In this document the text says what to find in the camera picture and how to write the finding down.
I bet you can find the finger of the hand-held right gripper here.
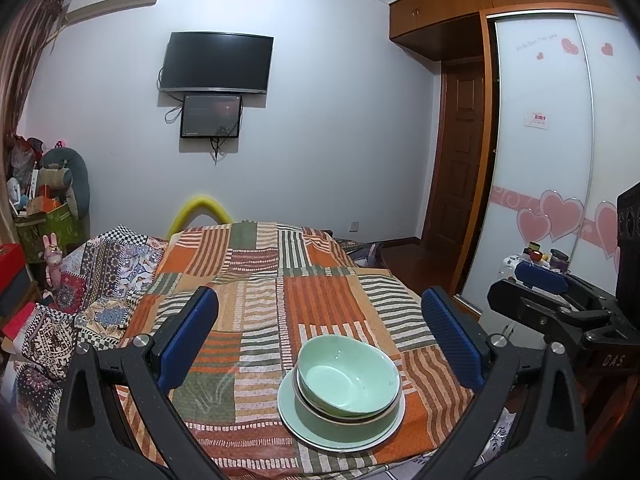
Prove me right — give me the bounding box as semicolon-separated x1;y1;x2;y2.
515;260;572;295
487;279;617;347

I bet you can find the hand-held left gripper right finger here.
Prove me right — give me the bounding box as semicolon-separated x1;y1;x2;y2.
421;286;587;480

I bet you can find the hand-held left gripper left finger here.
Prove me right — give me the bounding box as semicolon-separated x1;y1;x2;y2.
55;286;228;480

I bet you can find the green bowl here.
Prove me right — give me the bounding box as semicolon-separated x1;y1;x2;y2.
298;335;401;418

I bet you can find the pink bowl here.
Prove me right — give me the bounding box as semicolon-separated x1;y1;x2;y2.
295;365;405;424

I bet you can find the mint green plate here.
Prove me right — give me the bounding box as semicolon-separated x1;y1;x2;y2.
277;360;407;453

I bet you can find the black speaker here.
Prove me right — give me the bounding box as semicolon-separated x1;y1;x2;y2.
616;185;640;311

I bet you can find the white heart-print wardrobe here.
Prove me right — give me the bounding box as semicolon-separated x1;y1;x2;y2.
455;7;640;331

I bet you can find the patterned patchwork blanket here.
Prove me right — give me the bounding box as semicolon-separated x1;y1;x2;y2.
0;225;171;461

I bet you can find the dark bag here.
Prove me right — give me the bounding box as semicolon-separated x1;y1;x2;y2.
332;237;386;268

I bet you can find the striped patchwork tablecloth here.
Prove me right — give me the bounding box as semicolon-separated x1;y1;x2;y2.
115;220;506;480

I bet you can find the yellow foam arch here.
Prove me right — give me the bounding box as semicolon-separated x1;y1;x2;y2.
166;194;233;241

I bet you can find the brown wooden door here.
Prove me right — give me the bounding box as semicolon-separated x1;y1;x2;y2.
422;57;493;261

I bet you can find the pink rabbit figure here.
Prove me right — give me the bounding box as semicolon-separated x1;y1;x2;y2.
42;234;66;286

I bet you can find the green box of clutter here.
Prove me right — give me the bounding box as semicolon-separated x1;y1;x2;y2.
15;200;83;263

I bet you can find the dark grey box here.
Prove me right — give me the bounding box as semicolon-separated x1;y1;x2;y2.
0;270;33;318

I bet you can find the red box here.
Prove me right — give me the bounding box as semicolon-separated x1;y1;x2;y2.
0;242;25;293

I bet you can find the wooden overhead cabinet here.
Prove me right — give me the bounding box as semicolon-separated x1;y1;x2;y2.
389;0;616;61

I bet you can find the striped brown curtain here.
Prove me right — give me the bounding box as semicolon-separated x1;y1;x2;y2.
0;0;68;261

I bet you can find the small black wall monitor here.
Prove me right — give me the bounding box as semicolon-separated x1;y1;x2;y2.
180;92;244;139

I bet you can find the black wall television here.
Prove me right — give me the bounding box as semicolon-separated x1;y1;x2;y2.
159;31;275;96

